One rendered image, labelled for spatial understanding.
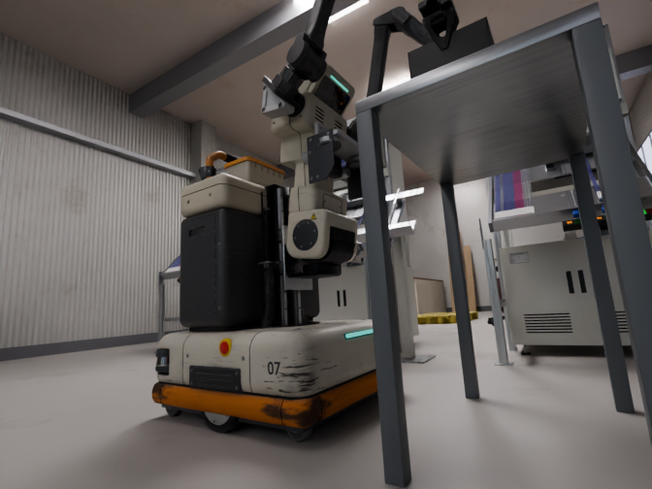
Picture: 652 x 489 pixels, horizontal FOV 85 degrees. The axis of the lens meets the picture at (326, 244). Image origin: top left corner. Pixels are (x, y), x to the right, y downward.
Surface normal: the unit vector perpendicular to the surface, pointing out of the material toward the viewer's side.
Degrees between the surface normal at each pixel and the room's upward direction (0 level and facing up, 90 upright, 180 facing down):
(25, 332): 90
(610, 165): 90
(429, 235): 90
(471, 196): 90
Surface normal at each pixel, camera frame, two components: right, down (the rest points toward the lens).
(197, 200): -0.56, -0.11
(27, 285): 0.85, -0.14
